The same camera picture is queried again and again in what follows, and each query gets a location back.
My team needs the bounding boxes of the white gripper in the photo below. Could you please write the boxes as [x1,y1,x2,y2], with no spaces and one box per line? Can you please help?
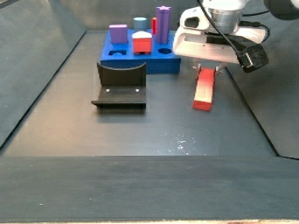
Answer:
[172,6,267,77]

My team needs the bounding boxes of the red rectangular block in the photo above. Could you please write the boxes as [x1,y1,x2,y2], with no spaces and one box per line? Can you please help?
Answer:
[192,68,215,111]

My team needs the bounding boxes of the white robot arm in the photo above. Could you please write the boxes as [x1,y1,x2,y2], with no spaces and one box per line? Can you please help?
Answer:
[172,0,270,73]

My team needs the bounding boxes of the blue shape sorter board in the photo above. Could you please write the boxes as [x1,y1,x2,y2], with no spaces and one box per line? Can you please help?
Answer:
[99,30,182,74]

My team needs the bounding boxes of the black curved fixture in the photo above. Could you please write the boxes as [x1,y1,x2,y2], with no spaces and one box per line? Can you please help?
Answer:
[91,64,146,109]

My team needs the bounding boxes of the red house-shaped block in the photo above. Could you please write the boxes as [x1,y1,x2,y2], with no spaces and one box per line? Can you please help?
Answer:
[132,31,152,54]

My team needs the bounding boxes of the red rounded block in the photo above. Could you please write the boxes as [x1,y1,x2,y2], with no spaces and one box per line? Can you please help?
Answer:
[152,17,156,35]

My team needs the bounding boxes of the purple star column block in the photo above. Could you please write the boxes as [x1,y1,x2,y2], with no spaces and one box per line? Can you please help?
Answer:
[155,6,172,44]

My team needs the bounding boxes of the grey-blue cylinder block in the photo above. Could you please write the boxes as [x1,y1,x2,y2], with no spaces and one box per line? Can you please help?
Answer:
[134,17,147,31]

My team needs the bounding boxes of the purple square block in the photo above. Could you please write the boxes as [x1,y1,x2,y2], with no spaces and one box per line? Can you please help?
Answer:
[108,24,127,44]

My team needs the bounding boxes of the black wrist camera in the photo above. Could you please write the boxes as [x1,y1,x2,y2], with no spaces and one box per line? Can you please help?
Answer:
[238,44,268,73]

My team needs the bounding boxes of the black cable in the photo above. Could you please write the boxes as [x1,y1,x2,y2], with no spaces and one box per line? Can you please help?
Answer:
[196,0,271,56]

